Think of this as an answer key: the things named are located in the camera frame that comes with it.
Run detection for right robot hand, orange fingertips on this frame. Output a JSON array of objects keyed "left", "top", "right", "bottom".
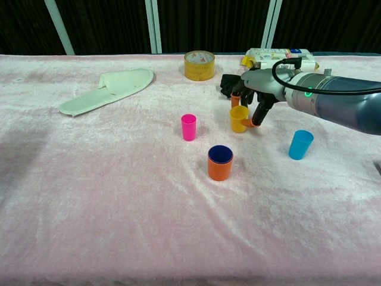
[{"left": 230, "top": 67, "right": 288, "bottom": 128}]

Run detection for yellow plastic cup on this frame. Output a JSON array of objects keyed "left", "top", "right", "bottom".
[{"left": 229, "top": 105, "right": 249, "bottom": 133}]

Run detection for light blue plastic cup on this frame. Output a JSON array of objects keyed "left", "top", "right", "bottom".
[{"left": 288, "top": 129, "right": 315, "bottom": 161}]

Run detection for dark blue plastic cup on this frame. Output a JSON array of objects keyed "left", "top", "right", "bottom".
[{"left": 208, "top": 145, "right": 234, "bottom": 165}]

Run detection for pink plastic cup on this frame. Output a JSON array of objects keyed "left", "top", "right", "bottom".
[{"left": 180, "top": 113, "right": 198, "bottom": 142}]

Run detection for white tissue pack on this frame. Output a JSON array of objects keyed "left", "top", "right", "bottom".
[{"left": 240, "top": 47, "right": 321, "bottom": 72}]

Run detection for black knotted cloth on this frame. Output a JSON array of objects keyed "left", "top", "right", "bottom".
[{"left": 219, "top": 73, "right": 248, "bottom": 101}]

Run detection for yellow packing tape roll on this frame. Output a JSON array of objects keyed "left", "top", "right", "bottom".
[{"left": 183, "top": 50, "right": 216, "bottom": 82}]

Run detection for teal padded table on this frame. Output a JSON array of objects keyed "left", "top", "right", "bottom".
[{"left": 311, "top": 51, "right": 381, "bottom": 57}]

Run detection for orange plastic cup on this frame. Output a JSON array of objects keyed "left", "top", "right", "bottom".
[{"left": 207, "top": 145, "right": 234, "bottom": 182}]

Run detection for white disposable slipper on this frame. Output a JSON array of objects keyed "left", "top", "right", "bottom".
[{"left": 58, "top": 67, "right": 155, "bottom": 118}]

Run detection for pink plush table cloth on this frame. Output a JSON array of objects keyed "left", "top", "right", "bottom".
[{"left": 0, "top": 53, "right": 381, "bottom": 286}]

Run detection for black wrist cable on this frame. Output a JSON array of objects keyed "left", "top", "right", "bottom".
[{"left": 271, "top": 58, "right": 381, "bottom": 96}]

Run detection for white partition post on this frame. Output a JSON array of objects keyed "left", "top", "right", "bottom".
[
  {"left": 261, "top": 0, "right": 283, "bottom": 50},
  {"left": 43, "top": 0, "right": 75, "bottom": 56},
  {"left": 145, "top": 0, "right": 163, "bottom": 54}
]

